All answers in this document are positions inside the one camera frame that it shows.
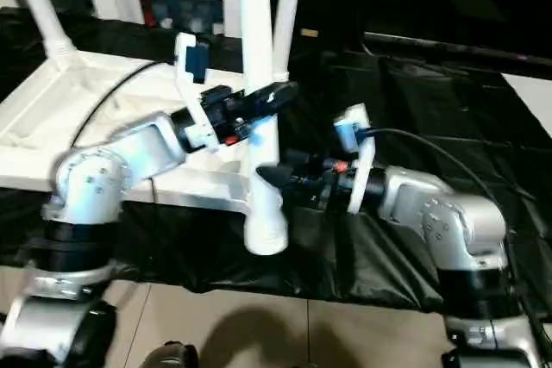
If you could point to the white plastic table top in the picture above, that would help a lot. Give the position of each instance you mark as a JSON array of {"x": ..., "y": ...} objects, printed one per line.
[{"x": 52, "y": 109}]

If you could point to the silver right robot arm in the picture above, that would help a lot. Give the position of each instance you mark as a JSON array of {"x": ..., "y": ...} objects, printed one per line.
[{"x": 440, "y": 213}]

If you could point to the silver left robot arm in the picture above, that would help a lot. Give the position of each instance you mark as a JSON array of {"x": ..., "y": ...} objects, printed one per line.
[{"x": 95, "y": 178}]

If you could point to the small tan tag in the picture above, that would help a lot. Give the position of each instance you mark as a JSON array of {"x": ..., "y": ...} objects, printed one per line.
[{"x": 309, "y": 33}]

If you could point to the black plastic mat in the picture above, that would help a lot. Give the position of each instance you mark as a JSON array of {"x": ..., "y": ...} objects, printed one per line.
[{"x": 414, "y": 109}]

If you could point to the dark grey rounded object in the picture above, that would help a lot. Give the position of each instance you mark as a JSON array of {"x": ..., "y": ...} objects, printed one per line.
[{"x": 171, "y": 356}]

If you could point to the white flat board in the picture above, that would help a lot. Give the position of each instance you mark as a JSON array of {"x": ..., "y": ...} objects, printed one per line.
[{"x": 530, "y": 101}]

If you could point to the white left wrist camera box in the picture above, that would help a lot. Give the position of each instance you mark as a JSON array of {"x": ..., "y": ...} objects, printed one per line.
[{"x": 191, "y": 84}]

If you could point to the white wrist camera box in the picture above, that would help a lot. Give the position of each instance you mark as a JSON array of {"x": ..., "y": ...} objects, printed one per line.
[
  {"x": 191, "y": 84},
  {"x": 355, "y": 152}
]

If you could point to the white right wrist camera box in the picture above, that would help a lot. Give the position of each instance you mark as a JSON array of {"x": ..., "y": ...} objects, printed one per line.
[{"x": 355, "y": 152}]

